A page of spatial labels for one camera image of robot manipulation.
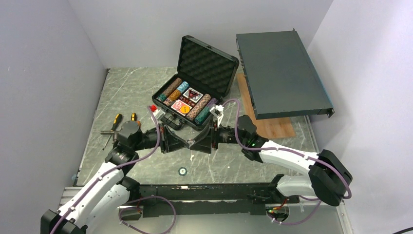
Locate wooden board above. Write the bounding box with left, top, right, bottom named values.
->
left=235, top=73, right=296, bottom=138

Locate red black all-in triangle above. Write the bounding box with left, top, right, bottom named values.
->
left=185, top=88, right=202, bottom=102

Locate light blue chip stack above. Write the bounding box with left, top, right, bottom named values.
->
left=177, top=81, right=189, bottom=93

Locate brown grey chip row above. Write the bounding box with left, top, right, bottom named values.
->
left=156, top=78, right=183, bottom=102

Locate orange yellow chip stack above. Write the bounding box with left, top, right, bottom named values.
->
left=163, top=89, right=182, bottom=106

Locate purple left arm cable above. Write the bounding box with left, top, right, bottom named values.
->
left=48, top=105, right=177, bottom=234

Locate black poker set case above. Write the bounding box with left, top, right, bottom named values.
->
left=151, top=35, right=240, bottom=131

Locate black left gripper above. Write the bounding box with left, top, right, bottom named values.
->
left=132, top=122, right=188, bottom=153

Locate black yellow handled screwdriver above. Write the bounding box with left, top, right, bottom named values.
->
left=102, top=113, right=123, bottom=150

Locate teal poker chip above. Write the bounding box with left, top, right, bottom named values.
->
left=178, top=167, right=188, bottom=176

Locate orange black handled screwdriver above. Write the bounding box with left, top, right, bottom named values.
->
left=131, top=113, right=141, bottom=127

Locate brown blue chip row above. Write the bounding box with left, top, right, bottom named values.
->
left=186, top=94, right=211, bottom=121

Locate green chip stack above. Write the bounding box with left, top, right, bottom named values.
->
left=194, top=107, right=210, bottom=125

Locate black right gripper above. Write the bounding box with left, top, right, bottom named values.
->
left=190, top=117, right=247, bottom=154

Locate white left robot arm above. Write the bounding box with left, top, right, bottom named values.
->
left=40, top=120, right=189, bottom=234

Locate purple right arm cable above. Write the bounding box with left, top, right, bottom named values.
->
left=221, top=98, right=352, bottom=226

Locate dark teal rack server box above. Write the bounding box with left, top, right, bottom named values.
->
left=236, top=30, right=335, bottom=119

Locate grey metal pipe fitting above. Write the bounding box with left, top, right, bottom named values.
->
left=100, top=130, right=119, bottom=141

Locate yellow big blind button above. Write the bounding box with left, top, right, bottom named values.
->
left=180, top=105, right=191, bottom=115

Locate blue playing card deck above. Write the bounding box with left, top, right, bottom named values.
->
left=183, top=87, right=204, bottom=103

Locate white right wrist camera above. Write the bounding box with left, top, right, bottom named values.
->
left=210, top=105, right=224, bottom=127

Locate red playing card deck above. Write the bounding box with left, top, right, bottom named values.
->
left=171, top=100, right=188, bottom=116

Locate red die in case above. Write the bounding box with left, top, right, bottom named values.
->
left=179, top=96, right=196, bottom=108

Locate purple chip stack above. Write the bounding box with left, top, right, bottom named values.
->
left=207, top=98, right=218, bottom=108

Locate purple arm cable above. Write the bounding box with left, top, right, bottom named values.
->
left=221, top=98, right=352, bottom=226
left=48, top=105, right=177, bottom=234

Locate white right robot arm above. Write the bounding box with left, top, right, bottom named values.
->
left=189, top=115, right=353, bottom=207

